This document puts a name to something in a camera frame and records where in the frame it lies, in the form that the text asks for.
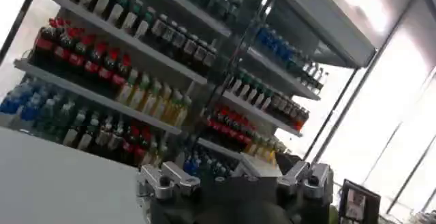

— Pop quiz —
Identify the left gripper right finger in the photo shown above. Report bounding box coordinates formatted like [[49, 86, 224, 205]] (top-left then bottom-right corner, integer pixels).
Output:
[[277, 160, 334, 199]]

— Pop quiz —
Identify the bottle shelf with wide bays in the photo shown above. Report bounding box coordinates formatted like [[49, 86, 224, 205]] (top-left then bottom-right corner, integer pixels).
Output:
[[0, 0, 273, 168]]

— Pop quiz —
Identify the bottle shelf beside side table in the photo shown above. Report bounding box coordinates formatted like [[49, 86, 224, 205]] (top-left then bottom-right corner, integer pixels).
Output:
[[182, 0, 377, 178]]

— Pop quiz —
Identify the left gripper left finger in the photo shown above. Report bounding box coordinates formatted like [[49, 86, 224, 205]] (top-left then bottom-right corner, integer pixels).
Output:
[[138, 161, 202, 201]]

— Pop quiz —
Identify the dark grey laptop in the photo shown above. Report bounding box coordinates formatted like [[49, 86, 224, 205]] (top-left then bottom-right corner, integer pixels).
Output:
[[338, 178, 382, 224]]

